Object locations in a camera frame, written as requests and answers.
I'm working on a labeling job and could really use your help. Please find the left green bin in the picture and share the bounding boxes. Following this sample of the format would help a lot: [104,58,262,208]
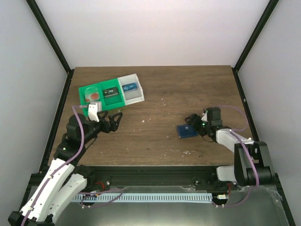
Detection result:
[78,83,106,110]

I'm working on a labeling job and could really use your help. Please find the green bin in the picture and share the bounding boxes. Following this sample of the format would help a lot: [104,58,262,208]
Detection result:
[98,78,125,110]
[78,83,106,110]

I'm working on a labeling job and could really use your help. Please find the blue card stack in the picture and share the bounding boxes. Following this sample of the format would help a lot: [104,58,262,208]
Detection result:
[122,82,138,92]

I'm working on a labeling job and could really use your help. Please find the white bin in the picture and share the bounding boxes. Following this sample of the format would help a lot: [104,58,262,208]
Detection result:
[118,73,144,105]

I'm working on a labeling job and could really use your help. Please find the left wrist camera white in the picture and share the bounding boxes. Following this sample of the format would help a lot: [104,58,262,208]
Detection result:
[88,101,102,122]

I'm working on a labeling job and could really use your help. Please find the middle green bin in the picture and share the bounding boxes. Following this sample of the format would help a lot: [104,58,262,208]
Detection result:
[98,78,125,110]

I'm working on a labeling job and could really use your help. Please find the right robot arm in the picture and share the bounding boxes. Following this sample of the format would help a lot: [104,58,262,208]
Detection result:
[185,107,275,186]

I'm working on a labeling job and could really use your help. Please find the light blue cable duct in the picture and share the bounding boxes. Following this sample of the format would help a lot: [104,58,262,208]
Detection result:
[72,193,213,205]

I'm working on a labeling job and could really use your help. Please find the black card stack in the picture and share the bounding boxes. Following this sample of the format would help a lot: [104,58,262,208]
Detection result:
[102,87,119,98]

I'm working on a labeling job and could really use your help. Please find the blue card holder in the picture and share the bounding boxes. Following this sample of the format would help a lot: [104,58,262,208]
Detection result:
[176,124,198,139]

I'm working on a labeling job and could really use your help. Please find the red white card stack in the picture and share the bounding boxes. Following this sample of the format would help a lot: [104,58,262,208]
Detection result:
[85,92,100,103]

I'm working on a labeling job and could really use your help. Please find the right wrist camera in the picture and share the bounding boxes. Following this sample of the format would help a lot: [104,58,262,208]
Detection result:
[201,107,222,127]

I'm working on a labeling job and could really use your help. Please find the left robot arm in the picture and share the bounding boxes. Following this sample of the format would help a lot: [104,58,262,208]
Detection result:
[8,111,123,226]

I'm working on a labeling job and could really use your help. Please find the black aluminium frame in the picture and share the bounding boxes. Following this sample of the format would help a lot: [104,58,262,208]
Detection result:
[13,0,297,226]

